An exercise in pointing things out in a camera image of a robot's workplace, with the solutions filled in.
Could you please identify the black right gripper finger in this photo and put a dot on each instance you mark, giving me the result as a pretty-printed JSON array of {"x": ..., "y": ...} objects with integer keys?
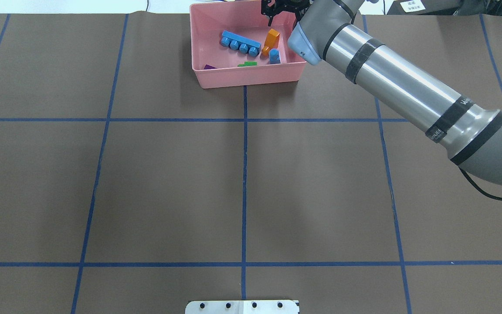
[{"x": 270, "y": 8}]

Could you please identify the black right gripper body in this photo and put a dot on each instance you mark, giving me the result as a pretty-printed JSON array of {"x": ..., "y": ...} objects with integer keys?
[{"x": 282, "y": 8}]

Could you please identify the orange toy block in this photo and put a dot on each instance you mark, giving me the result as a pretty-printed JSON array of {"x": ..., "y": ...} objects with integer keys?
[{"x": 271, "y": 41}]

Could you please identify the long blue toy block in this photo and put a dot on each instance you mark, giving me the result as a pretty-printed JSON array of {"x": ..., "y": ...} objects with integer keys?
[{"x": 239, "y": 43}]

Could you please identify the small blue toy block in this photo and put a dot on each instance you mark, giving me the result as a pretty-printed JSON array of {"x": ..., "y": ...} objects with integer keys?
[{"x": 274, "y": 56}]

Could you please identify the green toy block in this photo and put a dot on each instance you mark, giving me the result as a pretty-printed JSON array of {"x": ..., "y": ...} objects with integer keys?
[{"x": 248, "y": 63}]

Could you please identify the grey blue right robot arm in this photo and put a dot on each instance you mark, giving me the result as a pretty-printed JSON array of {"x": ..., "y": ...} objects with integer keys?
[{"x": 324, "y": 31}]

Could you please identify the pink plastic box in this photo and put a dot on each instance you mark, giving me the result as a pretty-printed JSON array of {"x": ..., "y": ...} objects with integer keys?
[{"x": 208, "y": 20}]

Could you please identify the white pedestal column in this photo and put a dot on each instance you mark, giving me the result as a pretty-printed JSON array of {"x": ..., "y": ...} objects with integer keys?
[{"x": 243, "y": 307}]

